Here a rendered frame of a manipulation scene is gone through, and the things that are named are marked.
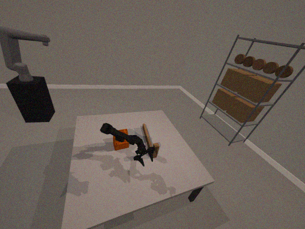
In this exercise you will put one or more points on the brown wooden post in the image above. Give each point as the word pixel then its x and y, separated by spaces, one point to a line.
pixel 156 146

